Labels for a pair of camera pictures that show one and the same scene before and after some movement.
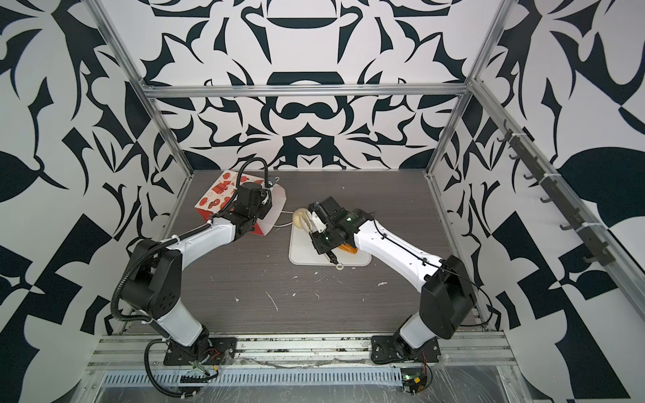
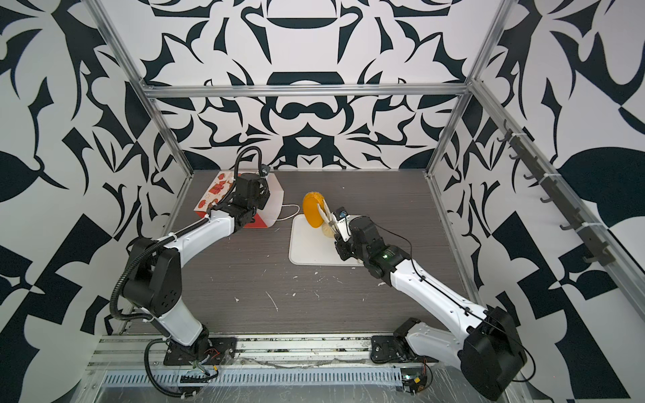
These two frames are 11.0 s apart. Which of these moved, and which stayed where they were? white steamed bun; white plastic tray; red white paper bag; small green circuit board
Moved: white steamed bun
Stayed: white plastic tray; red white paper bag; small green circuit board
